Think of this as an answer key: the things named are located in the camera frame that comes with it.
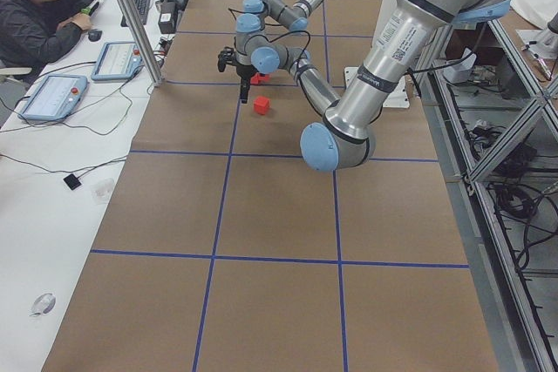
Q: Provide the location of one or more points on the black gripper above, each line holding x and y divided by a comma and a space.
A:
244, 71

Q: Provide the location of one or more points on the red block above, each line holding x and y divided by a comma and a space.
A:
261, 105

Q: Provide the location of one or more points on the black power adapter box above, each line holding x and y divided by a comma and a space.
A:
167, 21

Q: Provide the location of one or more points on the far blue teach pendant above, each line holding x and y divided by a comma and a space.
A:
117, 61

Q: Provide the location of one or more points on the blue teach pendant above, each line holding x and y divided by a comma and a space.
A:
55, 98
117, 61

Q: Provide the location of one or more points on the black keyboard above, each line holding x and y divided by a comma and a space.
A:
139, 2

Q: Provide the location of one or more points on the black computer mouse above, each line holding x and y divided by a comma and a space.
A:
95, 35

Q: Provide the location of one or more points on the clear plastic bag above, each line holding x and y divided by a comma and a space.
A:
102, 190

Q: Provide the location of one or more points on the near blue teach pendant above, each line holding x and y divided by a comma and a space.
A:
55, 98

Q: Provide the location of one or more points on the small black square device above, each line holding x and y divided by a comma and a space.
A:
72, 181

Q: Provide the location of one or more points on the person in black jacket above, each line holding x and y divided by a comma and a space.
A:
35, 33

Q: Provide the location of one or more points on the small white box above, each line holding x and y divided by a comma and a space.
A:
460, 73

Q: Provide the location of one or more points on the clear tape roll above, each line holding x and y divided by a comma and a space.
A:
43, 305

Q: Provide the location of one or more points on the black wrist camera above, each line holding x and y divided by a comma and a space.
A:
226, 57

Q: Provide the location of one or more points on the aluminium frame post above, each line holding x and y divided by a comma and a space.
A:
140, 37

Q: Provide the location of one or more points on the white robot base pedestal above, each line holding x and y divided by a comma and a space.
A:
398, 97

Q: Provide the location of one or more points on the aluminium table side frame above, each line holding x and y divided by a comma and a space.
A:
497, 138

